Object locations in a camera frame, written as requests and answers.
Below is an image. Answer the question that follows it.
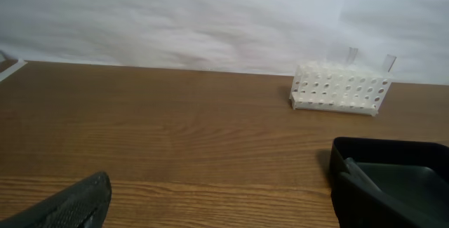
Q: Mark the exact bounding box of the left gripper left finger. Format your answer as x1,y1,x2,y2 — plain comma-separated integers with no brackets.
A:
0,170,112,228

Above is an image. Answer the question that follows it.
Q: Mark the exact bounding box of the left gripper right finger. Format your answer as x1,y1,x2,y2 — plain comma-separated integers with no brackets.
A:
331,172,449,228

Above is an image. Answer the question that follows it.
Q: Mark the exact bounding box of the clear test tube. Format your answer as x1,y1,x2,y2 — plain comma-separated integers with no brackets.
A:
345,47,358,66
342,156,383,194
381,54,397,73

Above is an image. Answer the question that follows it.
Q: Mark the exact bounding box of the black tray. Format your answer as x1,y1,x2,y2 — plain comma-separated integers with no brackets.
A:
329,136,449,226

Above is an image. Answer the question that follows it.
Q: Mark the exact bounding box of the white test tube rack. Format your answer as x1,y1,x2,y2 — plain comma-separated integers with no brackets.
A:
288,61,393,117

